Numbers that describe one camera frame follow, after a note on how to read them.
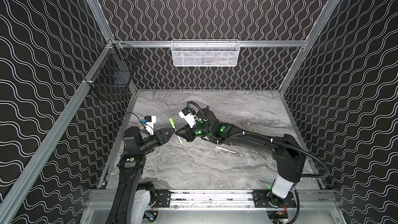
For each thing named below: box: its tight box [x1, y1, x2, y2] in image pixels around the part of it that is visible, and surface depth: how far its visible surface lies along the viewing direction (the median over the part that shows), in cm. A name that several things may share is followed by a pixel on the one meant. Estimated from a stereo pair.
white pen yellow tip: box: [215, 146, 237, 154], surface depth 92 cm
